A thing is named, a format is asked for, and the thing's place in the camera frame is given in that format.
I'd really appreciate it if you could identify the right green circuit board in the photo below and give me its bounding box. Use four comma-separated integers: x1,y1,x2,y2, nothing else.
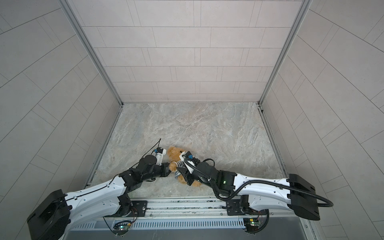
243,218,260,234

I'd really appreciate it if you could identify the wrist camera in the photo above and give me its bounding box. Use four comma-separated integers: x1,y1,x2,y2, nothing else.
155,147,167,166
179,151,200,174

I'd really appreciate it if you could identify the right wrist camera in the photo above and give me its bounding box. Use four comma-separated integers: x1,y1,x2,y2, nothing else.
179,151,200,174

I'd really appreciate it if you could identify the aluminium right corner post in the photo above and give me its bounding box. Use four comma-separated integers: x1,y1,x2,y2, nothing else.
259,0,312,108

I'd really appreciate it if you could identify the brown teddy bear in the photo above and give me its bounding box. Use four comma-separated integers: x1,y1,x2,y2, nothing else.
167,146,184,173

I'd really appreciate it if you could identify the black corrugated cable conduit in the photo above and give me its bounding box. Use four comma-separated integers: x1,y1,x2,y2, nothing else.
182,157,334,208

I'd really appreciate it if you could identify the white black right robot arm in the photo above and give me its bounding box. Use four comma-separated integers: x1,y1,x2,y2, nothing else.
177,160,320,221

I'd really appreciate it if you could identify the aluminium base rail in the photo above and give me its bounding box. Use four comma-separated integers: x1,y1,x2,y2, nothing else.
71,197,303,235

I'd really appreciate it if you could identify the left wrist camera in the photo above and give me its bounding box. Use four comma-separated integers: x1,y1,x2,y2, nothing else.
155,147,167,166

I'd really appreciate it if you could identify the aluminium left corner post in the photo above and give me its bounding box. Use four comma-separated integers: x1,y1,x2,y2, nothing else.
58,0,124,107

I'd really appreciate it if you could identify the aluminium corner post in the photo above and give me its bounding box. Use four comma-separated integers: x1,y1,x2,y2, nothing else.
259,0,312,108
58,0,124,107

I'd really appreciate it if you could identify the blue white striped sweater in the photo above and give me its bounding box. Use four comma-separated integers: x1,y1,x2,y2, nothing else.
172,161,187,179

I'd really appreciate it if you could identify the left green circuit board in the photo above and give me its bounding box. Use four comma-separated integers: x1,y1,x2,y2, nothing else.
113,221,132,236

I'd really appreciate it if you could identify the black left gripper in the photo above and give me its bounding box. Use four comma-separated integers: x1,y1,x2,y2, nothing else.
141,163,177,183

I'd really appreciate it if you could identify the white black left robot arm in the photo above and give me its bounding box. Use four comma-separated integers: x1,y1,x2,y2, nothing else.
27,155,171,240

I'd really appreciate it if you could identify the thin black left cable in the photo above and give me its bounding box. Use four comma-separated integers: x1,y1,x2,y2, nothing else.
107,137,162,185

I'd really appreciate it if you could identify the green circuit board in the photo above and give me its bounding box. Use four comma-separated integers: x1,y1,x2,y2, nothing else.
113,221,132,236
243,218,260,234

